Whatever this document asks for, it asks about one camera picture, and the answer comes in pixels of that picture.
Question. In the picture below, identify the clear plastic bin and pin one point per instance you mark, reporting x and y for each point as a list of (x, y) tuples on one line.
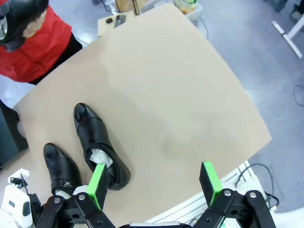
[(190, 10)]

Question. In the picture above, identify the cardboard box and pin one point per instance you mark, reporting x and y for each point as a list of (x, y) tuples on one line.
[(124, 5)]

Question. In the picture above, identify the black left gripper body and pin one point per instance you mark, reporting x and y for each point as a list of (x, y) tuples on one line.
[(35, 204)]

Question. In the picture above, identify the black leather buckle shoe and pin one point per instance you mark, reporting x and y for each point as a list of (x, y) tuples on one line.
[(95, 133), (59, 164)]

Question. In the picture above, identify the white slotted robot base frame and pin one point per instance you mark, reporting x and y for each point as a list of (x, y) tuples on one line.
[(247, 180)]

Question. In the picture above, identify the small beige side table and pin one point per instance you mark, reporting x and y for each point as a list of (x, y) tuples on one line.
[(104, 29)]

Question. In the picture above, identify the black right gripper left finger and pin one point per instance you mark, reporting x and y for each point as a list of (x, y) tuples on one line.
[(95, 187)]

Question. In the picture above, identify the black computer mouse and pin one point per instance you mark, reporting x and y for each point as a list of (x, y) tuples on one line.
[(109, 20)]

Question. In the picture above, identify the person in red jacket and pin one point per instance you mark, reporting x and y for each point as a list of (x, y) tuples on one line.
[(35, 54)]

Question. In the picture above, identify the black shoe stand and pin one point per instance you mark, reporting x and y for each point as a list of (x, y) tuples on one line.
[(8, 137)]

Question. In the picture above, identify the white crumpled paper stuffing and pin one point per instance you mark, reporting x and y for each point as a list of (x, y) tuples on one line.
[(99, 158), (62, 193)]

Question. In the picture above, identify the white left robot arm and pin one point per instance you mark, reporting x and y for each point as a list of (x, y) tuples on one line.
[(16, 209)]

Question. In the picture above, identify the dark tablet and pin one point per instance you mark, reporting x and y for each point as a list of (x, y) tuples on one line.
[(120, 21)]

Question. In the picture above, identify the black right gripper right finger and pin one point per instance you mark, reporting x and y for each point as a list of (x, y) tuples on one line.
[(213, 185)]

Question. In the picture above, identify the white desk leg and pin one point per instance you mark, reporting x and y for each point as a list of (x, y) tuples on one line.
[(285, 35)]

